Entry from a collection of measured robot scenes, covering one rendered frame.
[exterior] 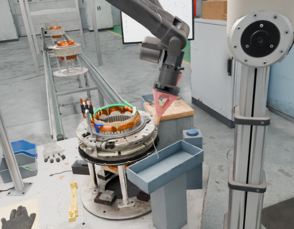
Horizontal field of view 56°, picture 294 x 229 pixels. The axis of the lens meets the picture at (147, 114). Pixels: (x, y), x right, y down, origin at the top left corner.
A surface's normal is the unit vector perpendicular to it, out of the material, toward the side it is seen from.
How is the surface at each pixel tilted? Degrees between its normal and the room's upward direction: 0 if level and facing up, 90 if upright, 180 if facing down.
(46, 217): 0
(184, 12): 83
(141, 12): 108
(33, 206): 0
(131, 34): 83
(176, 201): 90
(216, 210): 0
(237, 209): 90
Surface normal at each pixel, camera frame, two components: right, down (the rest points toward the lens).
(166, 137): 0.26, 0.37
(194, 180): 0.00, 0.40
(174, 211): 0.63, 0.26
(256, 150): -0.29, 0.40
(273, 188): -0.07, -0.91
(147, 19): -0.29, 0.63
